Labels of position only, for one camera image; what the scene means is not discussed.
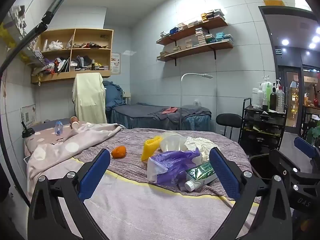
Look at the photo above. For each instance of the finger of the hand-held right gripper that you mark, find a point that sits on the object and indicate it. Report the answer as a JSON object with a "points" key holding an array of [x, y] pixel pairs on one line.
{"points": [[303, 147], [282, 161]]}

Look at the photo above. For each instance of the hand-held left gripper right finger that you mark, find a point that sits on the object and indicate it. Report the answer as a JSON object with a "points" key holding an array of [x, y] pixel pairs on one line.
{"points": [[223, 175]]}

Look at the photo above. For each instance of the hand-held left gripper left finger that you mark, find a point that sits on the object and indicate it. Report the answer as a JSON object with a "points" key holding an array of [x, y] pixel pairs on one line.
{"points": [[95, 175]]}

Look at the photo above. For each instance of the green white milk carton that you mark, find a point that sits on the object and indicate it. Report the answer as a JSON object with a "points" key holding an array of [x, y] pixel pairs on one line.
{"points": [[200, 176]]}

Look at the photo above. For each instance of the orange round fruit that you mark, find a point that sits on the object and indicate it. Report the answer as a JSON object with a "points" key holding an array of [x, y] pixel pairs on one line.
{"points": [[118, 152]]}

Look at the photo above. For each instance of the purple plastic bag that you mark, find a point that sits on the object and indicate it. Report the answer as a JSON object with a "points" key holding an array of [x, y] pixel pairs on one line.
{"points": [[172, 165]]}

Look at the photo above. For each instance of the yellow ribbed plastic packaging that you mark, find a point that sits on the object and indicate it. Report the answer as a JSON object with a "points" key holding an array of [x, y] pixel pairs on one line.
{"points": [[149, 150]]}

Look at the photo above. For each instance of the clear plastic cup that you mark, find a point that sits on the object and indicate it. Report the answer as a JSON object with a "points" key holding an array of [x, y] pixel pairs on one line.
{"points": [[172, 141]]}

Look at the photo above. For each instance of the green plant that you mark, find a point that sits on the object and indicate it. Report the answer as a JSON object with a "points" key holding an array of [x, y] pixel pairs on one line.
{"points": [[313, 135]]}

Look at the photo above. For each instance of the black trolley cart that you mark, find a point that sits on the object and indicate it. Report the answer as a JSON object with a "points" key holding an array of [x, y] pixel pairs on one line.
{"points": [[265, 130]]}

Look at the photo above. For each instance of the pink polka dot blanket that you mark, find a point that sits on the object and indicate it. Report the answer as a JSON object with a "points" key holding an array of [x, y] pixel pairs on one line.
{"points": [[55, 152]]}

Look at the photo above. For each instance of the bed with striped purple cover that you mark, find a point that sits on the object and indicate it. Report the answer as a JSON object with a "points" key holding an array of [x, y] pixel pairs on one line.
{"points": [[135, 142]]}

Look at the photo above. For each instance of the red white paper cup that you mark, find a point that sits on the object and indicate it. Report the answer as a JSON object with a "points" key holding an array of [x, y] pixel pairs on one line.
{"points": [[74, 123]]}

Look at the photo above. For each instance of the group of toiletry bottles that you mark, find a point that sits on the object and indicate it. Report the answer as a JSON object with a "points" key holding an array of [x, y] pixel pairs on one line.
{"points": [[272, 100]]}

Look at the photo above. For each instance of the black stool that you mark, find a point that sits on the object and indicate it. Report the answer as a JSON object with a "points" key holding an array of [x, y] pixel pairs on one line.
{"points": [[228, 118]]}

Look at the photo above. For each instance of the clear plastic water bottle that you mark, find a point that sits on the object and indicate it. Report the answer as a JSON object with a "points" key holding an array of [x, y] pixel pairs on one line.
{"points": [[58, 128]]}

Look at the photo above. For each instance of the bed with blue skirt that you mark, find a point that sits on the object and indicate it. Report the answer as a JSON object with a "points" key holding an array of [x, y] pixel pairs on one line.
{"points": [[135, 120]]}

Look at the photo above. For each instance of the grey blanket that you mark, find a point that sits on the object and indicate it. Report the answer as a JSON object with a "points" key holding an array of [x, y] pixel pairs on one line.
{"points": [[190, 112]]}

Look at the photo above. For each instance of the small white jug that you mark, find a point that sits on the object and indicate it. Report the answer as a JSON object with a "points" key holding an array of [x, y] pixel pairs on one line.
{"points": [[197, 103]]}

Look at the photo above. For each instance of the cream hanging cloth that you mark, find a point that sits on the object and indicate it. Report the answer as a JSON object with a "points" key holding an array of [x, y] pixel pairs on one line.
{"points": [[90, 97]]}

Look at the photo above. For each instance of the black lidded tumbler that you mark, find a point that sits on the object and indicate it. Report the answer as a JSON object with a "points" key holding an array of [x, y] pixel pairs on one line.
{"points": [[28, 132]]}

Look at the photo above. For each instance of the dark blue hanging garment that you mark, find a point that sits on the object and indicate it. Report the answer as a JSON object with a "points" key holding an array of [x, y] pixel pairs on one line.
{"points": [[113, 95]]}

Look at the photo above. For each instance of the red cloth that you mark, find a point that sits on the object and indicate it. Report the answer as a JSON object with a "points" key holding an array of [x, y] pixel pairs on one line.
{"points": [[170, 110]]}

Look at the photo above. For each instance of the white floor lamp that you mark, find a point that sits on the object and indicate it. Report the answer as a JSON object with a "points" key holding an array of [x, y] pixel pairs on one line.
{"points": [[195, 74]]}

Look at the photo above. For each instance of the row of small flat boxes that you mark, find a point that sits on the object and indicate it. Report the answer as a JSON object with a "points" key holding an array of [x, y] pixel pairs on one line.
{"points": [[85, 68]]}

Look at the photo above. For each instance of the small dark bottle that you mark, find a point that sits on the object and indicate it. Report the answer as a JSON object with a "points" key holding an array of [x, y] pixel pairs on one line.
{"points": [[93, 65]]}

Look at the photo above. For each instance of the pile of dark clothes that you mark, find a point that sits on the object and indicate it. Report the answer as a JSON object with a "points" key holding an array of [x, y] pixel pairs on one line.
{"points": [[82, 60]]}

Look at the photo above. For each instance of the jumble of cloths and bags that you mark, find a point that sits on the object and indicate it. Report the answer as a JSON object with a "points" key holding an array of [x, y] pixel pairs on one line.
{"points": [[52, 66]]}

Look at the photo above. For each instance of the white plastic bags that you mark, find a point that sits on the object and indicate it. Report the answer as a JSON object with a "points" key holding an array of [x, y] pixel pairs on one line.
{"points": [[55, 45]]}

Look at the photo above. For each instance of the yellow flat box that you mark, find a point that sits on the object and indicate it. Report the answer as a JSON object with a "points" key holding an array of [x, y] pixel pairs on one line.
{"points": [[273, 2]]}

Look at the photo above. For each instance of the white printed wall sign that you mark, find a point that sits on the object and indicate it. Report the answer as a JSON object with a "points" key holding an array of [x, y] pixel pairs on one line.
{"points": [[28, 112]]}

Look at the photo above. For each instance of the wooden wall cabinet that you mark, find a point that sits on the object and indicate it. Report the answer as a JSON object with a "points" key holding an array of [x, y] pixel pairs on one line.
{"points": [[62, 76]]}

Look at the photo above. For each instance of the dark door frame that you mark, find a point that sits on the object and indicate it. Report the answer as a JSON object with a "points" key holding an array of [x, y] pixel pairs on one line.
{"points": [[271, 42]]}

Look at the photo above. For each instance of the wall poster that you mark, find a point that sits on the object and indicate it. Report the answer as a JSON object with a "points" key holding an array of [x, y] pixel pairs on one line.
{"points": [[115, 63]]}

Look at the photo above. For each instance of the wooden wall shelf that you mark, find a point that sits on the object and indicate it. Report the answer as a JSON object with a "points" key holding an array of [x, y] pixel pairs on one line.
{"points": [[200, 48], [200, 26]]}

